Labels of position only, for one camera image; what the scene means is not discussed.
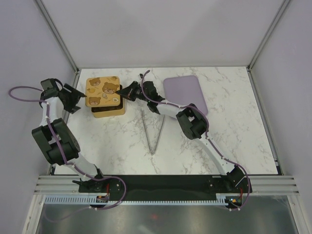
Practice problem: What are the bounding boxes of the lilac plastic tray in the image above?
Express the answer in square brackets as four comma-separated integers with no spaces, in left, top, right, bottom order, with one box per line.
[163,75,208,115]

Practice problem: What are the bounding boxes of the aluminium corner post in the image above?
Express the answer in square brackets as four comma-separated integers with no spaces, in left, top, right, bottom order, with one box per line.
[246,0,292,71]
[34,0,79,74]

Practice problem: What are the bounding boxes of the aluminium frame rail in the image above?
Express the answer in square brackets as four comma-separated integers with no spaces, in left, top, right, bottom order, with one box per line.
[34,174,83,195]

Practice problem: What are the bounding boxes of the gold chocolate box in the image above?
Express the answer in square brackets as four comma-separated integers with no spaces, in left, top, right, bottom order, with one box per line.
[88,82,125,118]

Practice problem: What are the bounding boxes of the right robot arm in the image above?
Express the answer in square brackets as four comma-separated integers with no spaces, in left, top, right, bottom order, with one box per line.
[117,81,252,194]

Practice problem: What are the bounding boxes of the right aluminium corner post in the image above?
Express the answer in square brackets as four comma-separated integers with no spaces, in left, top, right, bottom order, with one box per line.
[246,0,292,71]

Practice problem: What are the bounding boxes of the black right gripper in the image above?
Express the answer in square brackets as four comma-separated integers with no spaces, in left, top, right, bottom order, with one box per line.
[116,82,149,103]

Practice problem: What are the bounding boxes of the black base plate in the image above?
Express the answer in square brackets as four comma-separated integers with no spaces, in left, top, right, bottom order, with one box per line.
[73,175,245,200]

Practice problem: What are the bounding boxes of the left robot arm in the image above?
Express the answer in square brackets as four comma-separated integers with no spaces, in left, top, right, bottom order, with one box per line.
[32,78,107,192]

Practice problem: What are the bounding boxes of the white slotted cable duct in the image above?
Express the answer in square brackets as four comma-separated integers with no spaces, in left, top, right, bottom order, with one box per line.
[44,195,228,206]

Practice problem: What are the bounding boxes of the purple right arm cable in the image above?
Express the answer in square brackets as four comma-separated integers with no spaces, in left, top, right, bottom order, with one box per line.
[140,70,252,210]

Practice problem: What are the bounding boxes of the left aluminium corner post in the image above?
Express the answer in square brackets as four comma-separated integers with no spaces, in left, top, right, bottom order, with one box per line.
[34,0,79,74]

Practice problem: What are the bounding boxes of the steel tray lid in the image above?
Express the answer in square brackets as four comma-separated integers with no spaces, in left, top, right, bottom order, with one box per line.
[85,76,121,107]

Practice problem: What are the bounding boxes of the steel slotted tongs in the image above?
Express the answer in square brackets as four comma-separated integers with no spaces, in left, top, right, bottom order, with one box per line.
[139,101,165,156]

